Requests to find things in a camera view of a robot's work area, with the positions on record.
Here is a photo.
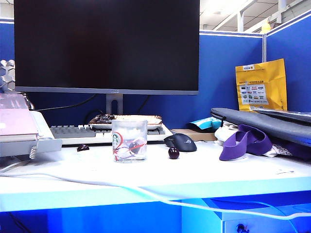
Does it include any printed clear glass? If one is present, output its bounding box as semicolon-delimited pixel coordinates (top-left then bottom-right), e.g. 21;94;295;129
111;119;148;164

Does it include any brown patterned plate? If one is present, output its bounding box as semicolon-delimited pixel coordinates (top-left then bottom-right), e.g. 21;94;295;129
87;114;163;130

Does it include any black computer mouse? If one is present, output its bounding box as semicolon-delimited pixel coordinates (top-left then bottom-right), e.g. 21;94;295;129
163;133;198;152

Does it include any brown cardboard box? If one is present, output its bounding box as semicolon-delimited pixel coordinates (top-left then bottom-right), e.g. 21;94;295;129
171;128;218;142

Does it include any grey monitor stand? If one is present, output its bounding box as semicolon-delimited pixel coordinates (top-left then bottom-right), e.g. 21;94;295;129
105;94;124;115

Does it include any purple elastic band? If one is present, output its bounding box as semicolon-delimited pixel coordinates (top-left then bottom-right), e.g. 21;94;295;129
219;124;273;162

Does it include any white and grey keyboard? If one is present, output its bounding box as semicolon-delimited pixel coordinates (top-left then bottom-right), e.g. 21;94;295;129
50;123;173;145

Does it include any black computer monitor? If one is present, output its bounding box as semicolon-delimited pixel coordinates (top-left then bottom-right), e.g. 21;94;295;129
14;0;200;96

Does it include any grey laptop sleeve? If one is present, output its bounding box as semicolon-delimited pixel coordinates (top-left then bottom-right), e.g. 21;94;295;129
210;107;311;148

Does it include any white and grey desk phone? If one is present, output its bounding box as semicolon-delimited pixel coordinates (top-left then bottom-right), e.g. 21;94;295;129
0;110;63;158

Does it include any white drawer cabinet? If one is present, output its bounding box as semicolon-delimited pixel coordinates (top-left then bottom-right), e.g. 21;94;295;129
181;198;311;233

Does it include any yellow printed bag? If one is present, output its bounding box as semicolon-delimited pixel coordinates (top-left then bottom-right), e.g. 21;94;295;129
235;58;288;113

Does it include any patterned white cloth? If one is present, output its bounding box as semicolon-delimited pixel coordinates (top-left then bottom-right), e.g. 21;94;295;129
263;143;292;158

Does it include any silver laptop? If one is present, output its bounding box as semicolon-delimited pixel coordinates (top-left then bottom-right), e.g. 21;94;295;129
250;106;311;123

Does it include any drawer lock with key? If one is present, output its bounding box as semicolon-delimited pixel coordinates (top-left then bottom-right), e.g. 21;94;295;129
236;223;251;233

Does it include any narrow blue partition panel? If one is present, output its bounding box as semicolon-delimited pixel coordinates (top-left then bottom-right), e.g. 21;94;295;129
263;11;311;113

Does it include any white hexagon ornament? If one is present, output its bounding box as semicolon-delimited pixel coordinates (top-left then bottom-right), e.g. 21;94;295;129
0;59;17;93

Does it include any black monitor cable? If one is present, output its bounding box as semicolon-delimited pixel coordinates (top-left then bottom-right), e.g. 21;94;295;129
36;94;98;112

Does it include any white cable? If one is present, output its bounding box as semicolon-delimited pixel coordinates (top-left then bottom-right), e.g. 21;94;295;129
0;171;311;221

